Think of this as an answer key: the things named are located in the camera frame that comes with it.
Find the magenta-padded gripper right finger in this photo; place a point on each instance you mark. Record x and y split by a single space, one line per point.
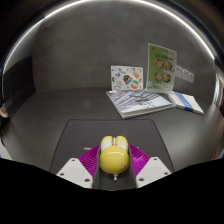
152 170

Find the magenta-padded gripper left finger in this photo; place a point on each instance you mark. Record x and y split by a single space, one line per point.
76 171

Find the white book with blue band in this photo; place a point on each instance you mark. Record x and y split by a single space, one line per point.
186 101

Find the row of white wall plates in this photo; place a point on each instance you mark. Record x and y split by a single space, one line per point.
185 74

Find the green food menu stand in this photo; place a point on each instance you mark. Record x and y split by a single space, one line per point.
161 68

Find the yellow computer mouse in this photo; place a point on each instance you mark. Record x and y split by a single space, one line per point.
114 156

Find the dark grey mouse pad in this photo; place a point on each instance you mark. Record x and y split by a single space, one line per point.
83 133

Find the white colourful sticker card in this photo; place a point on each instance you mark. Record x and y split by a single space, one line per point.
126 78

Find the grey striped cover book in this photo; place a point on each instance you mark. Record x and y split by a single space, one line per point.
138 102

